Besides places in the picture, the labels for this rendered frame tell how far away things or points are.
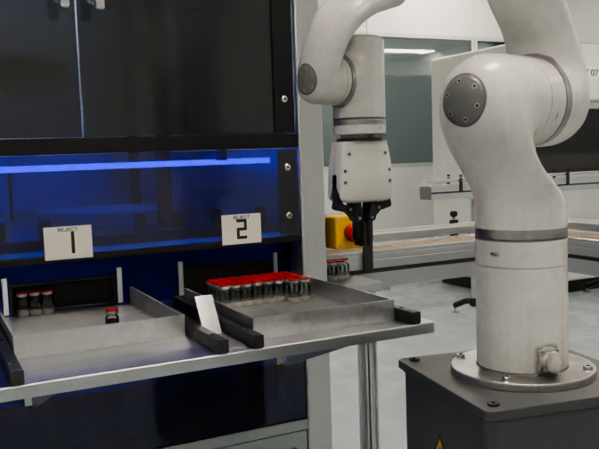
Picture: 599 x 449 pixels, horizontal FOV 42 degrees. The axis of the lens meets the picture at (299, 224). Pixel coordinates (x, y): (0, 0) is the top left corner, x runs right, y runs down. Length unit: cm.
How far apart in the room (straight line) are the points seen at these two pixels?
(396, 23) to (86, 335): 636
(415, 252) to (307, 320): 70
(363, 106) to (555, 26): 32
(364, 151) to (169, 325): 41
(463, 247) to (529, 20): 101
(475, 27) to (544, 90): 691
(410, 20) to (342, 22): 630
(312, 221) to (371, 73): 49
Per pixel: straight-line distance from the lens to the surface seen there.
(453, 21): 775
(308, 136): 162
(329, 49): 116
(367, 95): 122
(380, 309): 131
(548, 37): 109
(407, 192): 733
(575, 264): 207
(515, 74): 98
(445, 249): 195
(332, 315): 126
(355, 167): 123
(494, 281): 104
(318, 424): 172
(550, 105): 102
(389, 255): 186
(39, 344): 122
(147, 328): 125
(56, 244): 146
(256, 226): 157
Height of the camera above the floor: 116
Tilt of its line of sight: 5 degrees down
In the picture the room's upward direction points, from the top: 2 degrees counter-clockwise
